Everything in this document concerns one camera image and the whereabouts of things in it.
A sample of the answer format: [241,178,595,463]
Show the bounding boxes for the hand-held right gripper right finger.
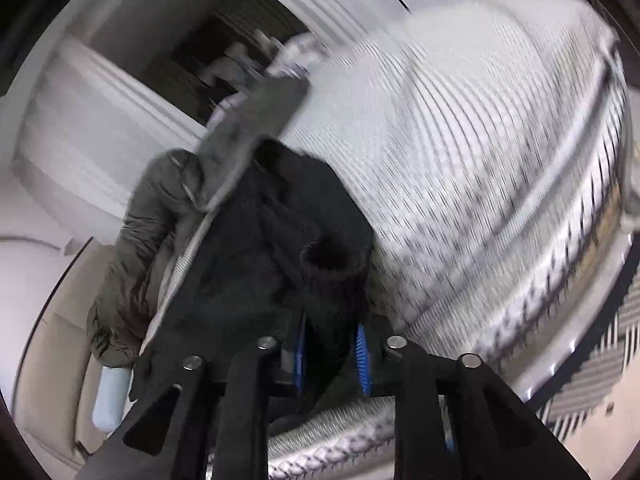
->
[355,323,591,480]

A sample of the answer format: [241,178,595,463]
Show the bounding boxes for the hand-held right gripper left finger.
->
[75,312,308,480]

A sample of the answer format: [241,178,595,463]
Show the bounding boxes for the black pants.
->
[129,139,377,422]

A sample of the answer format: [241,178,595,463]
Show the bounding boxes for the olive green duvet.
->
[85,79,312,368]

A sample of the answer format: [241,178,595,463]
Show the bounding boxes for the white patterned mattress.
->
[267,0,637,480]

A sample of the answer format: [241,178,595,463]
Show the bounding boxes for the grey patterned rug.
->
[539,297,640,443]

